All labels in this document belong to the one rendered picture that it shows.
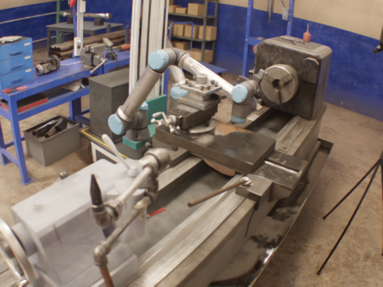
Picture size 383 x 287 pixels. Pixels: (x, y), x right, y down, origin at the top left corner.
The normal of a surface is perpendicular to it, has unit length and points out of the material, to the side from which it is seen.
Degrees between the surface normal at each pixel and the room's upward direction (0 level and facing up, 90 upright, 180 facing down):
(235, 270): 0
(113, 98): 90
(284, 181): 0
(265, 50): 90
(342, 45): 90
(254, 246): 0
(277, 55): 90
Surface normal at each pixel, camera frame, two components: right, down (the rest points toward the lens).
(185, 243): 0.06, -0.90
